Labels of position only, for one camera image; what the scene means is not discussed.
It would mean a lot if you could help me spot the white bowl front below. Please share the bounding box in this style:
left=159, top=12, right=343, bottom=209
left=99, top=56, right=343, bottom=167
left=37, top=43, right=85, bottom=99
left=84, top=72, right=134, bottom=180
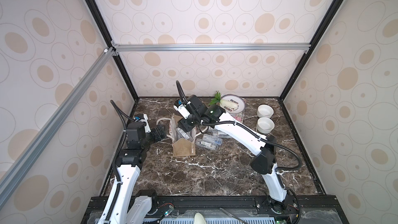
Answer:
left=256, top=117, right=275, bottom=134

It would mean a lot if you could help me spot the white radish with leaves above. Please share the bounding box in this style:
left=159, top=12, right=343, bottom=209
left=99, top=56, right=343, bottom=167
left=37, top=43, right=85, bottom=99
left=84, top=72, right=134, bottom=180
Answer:
left=209, top=91, right=238, bottom=111

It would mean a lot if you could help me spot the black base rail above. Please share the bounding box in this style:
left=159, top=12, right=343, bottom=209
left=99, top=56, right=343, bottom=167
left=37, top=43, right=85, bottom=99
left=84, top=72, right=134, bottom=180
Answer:
left=81, top=194, right=349, bottom=224

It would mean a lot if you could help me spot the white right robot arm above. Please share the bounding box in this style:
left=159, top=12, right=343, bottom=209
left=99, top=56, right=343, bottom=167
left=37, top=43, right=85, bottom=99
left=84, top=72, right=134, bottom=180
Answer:
left=174, top=95, right=287, bottom=202

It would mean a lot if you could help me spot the silver aluminium crossbar left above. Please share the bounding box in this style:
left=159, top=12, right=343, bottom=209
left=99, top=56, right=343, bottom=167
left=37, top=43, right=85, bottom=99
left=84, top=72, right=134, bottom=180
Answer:
left=1, top=47, right=116, bottom=208

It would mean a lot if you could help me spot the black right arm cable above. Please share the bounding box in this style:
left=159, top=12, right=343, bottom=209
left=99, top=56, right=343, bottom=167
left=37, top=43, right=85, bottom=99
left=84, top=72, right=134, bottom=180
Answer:
left=175, top=80, right=303, bottom=172

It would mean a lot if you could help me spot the black corner frame post right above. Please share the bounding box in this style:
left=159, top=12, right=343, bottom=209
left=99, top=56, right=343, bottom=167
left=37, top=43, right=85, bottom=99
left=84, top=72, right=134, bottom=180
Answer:
left=279, top=0, right=344, bottom=102

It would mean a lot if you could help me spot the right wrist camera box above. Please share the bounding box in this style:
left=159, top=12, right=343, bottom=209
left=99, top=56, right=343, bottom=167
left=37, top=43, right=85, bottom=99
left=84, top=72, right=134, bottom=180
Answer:
left=174, top=100, right=190, bottom=119

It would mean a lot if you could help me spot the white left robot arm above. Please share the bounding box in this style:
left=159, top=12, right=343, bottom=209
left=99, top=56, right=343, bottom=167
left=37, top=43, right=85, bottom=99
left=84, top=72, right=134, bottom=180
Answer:
left=98, top=114, right=166, bottom=224

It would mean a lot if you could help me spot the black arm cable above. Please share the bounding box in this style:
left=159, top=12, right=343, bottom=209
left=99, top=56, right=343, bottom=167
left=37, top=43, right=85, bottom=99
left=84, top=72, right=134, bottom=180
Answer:
left=104, top=99, right=137, bottom=224
left=175, top=80, right=303, bottom=172

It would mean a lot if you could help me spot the floral square plate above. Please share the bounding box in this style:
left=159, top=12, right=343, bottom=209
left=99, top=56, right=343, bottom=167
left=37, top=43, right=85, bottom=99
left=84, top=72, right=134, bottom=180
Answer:
left=223, top=95, right=246, bottom=123

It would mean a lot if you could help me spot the black corner frame post left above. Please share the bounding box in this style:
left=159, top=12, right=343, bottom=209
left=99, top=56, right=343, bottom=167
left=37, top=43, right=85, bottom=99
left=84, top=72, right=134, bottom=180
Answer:
left=84, top=0, right=139, bottom=102

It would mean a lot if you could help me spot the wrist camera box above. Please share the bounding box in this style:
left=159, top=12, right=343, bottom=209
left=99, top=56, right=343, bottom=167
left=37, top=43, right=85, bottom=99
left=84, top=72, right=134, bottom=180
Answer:
left=134, top=114, right=150, bottom=133
left=174, top=100, right=190, bottom=119

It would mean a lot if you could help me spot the patterned canvas tote bag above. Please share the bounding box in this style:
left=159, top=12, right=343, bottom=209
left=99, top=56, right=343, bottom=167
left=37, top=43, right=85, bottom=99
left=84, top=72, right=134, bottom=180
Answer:
left=157, top=114, right=198, bottom=158

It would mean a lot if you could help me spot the silver aluminium crossbar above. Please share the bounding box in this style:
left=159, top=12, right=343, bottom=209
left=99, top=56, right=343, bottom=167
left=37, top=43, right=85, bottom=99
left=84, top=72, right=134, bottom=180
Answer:
left=115, top=43, right=311, bottom=52
left=1, top=47, right=116, bottom=208

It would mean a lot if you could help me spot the round patterned plate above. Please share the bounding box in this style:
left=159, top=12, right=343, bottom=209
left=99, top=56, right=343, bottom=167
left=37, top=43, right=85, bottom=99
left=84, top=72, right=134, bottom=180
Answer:
left=219, top=94, right=246, bottom=114

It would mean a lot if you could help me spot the silver aluminium crossbar rear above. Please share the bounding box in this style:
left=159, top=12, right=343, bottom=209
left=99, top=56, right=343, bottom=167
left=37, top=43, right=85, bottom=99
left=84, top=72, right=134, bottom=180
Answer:
left=115, top=43, right=311, bottom=52

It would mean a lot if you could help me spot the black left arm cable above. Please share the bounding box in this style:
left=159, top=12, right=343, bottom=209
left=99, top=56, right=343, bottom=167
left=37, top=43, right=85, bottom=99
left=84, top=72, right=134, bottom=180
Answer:
left=104, top=99, right=137, bottom=224

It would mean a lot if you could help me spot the clear compass set case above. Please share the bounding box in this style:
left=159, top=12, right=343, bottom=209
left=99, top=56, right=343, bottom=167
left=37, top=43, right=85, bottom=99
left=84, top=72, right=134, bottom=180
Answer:
left=212, top=131, right=231, bottom=139
left=176, top=128, right=192, bottom=142
left=195, top=139, right=218, bottom=150
left=203, top=134, right=222, bottom=146

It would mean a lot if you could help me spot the white bowl rear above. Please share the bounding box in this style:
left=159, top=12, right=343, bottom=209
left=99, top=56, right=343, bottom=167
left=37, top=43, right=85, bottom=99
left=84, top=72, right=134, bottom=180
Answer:
left=257, top=105, right=274, bottom=118

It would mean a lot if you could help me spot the white bowl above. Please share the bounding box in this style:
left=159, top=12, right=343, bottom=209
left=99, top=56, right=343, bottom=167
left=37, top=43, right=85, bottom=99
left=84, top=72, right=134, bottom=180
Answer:
left=257, top=105, right=274, bottom=118
left=256, top=117, right=275, bottom=134

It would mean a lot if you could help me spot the black corner frame post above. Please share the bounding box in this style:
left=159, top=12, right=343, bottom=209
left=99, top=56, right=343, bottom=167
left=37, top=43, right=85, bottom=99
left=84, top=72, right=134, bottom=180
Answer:
left=279, top=0, right=344, bottom=102
left=84, top=0, right=139, bottom=102

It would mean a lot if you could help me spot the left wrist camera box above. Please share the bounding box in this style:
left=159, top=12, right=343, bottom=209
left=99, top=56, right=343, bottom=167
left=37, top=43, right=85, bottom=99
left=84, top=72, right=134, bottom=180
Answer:
left=134, top=114, right=150, bottom=133

